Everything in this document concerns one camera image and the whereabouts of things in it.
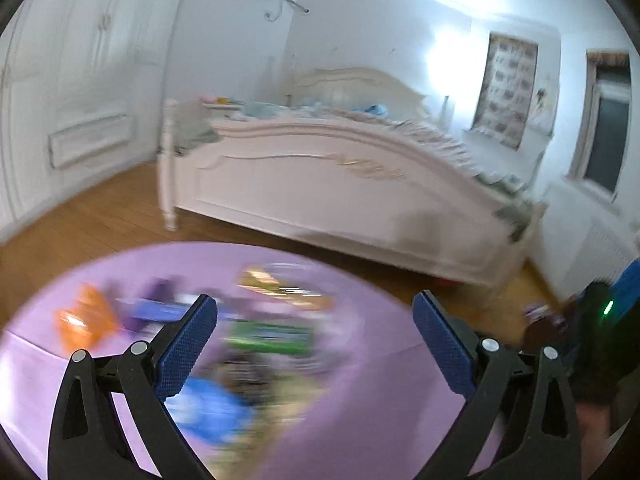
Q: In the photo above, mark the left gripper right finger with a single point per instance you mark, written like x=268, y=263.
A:
x=518, y=420

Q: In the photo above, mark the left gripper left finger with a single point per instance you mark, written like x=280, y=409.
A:
x=86, y=436

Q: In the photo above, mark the purple bottle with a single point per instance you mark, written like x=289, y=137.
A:
x=156, y=304

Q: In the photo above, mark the blue plastic wrapper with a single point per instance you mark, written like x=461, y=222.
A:
x=209, y=412

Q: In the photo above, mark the orange snack wrapper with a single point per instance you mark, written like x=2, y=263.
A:
x=87, y=321

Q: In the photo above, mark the blue towel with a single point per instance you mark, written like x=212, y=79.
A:
x=625, y=293

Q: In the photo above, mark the white radiator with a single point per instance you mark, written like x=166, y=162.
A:
x=602, y=256

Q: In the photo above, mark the beige snack bag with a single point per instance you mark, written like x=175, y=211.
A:
x=279, y=399

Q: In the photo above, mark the green gum pack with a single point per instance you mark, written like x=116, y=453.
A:
x=271, y=338

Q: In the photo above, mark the purple round tablecloth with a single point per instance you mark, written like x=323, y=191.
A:
x=381, y=415

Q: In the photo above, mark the gold sachet wrapper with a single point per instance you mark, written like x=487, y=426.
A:
x=297, y=294

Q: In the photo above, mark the dark window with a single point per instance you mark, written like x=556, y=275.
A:
x=603, y=137

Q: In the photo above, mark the blue plush toy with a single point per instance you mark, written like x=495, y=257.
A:
x=379, y=110

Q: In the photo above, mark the floral window blind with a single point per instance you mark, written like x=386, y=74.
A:
x=507, y=89

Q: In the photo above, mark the white wardrobe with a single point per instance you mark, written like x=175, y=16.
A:
x=81, y=97

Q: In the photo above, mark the white bed frame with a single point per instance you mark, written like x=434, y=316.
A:
x=397, y=190

